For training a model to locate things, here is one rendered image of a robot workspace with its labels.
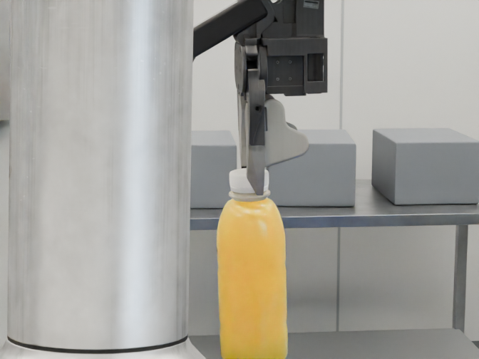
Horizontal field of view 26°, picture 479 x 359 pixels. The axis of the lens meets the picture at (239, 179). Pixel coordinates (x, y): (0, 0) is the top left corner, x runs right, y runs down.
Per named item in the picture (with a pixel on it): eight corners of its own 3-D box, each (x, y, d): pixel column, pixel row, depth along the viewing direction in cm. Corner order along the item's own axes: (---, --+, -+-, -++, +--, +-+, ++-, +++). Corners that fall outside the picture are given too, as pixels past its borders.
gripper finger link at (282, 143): (313, 194, 98) (309, 97, 98) (251, 196, 97) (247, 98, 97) (306, 193, 101) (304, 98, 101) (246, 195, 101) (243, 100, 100)
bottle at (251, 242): (285, 347, 110) (281, 175, 106) (292, 372, 103) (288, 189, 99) (218, 350, 110) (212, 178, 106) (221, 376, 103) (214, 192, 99)
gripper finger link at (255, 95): (267, 144, 96) (264, 50, 96) (251, 145, 96) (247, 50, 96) (260, 145, 101) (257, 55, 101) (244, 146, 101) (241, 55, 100)
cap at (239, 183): (266, 181, 105) (266, 163, 104) (270, 189, 101) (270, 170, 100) (228, 182, 104) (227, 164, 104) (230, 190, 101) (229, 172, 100)
